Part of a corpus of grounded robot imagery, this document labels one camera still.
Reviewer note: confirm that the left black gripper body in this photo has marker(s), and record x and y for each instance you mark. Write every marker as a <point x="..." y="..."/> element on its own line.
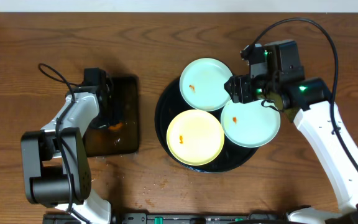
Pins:
<point x="111" y="106"/>

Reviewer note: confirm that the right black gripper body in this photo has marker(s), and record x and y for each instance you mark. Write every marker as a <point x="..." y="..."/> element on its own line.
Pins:
<point x="261" y="88"/>

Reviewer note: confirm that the green orange sponge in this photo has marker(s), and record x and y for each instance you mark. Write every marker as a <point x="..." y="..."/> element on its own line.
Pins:
<point x="116" y="127"/>

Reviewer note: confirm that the light blue plate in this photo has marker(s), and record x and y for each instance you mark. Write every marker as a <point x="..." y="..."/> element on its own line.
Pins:
<point x="202" y="84"/>
<point x="250" y="124"/>

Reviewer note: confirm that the light blue plate top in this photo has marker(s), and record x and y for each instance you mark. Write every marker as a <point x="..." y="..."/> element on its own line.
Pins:
<point x="202" y="84"/>

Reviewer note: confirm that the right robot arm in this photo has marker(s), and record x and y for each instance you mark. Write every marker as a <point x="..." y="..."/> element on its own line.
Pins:
<point x="307" y="105"/>

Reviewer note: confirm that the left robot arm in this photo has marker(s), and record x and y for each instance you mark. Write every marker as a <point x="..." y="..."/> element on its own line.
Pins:
<point x="55" y="165"/>

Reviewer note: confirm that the black rectangular water tray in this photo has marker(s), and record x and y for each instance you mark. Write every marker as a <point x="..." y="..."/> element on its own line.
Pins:
<point x="104" y="142"/>

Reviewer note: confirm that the round black tray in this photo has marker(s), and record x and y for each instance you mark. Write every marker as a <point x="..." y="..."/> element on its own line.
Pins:
<point x="170" y="104"/>

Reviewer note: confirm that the yellow plate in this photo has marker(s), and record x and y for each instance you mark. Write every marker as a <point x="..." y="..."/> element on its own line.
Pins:
<point x="195" y="137"/>

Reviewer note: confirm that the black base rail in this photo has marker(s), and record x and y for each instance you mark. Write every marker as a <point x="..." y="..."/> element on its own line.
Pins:
<point x="161" y="218"/>

